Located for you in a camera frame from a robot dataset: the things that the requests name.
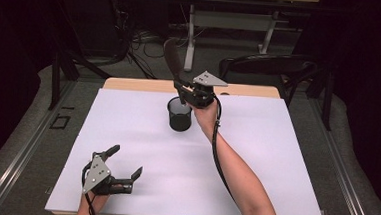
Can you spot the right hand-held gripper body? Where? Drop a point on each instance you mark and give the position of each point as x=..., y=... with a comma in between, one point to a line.
x=201, y=94

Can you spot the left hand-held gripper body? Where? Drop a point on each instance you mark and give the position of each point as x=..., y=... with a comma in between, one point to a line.
x=97, y=174

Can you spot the black mesh pen cup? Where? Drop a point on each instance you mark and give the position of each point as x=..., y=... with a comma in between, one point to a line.
x=179, y=120

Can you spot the person's right hand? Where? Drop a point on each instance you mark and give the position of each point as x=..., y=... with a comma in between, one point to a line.
x=206, y=116

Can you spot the person's left hand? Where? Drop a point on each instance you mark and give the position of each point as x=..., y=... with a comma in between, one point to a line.
x=94, y=203

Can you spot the dark table grommet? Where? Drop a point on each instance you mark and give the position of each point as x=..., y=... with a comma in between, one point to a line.
x=225, y=93

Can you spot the white table mat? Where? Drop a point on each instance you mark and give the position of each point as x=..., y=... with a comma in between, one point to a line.
x=161, y=172

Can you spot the wooden table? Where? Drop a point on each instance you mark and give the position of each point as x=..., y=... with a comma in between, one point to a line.
x=140, y=84

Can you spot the black chair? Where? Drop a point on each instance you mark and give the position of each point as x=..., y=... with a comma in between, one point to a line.
x=267, y=65

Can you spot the white-framed wooden desk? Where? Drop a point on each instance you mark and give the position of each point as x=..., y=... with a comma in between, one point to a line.
x=230, y=20

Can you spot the black metal stand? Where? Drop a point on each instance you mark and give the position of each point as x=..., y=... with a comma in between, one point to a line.
x=56, y=79
x=327, y=102

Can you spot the aluminium floor rail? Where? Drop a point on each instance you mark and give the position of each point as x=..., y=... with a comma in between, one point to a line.
x=18, y=163
x=344, y=183

